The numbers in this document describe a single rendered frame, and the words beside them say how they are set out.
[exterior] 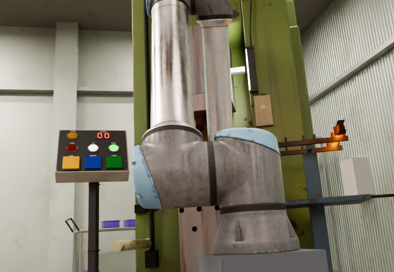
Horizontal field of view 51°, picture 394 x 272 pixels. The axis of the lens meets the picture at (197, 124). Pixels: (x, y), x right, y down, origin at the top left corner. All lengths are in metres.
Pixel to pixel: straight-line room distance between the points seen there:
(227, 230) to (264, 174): 0.14
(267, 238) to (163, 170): 0.26
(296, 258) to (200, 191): 0.24
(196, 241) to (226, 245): 1.10
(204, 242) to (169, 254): 0.30
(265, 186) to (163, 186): 0.22
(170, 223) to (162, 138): 1.32
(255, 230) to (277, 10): 1.77
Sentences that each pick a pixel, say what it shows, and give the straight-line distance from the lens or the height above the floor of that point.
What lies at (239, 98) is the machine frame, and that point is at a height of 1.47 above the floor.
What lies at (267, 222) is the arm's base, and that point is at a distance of 0.88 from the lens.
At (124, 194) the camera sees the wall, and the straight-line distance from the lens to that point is 5.81.
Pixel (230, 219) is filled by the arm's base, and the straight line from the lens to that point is 0.90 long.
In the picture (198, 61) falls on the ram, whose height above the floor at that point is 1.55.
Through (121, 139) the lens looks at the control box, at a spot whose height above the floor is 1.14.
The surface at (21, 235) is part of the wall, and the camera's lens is 5.88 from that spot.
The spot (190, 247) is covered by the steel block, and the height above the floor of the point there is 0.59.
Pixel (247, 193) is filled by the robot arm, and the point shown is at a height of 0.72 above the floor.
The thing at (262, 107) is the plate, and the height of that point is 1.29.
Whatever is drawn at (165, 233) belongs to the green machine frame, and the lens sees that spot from 2.22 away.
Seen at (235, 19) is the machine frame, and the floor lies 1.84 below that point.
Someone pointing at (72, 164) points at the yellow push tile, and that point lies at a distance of 2.01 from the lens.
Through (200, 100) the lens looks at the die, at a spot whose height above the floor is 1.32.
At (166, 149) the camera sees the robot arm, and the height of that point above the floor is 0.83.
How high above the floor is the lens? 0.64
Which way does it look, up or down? 15 degrees up
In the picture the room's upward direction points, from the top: 3 degrees counter-clockwise
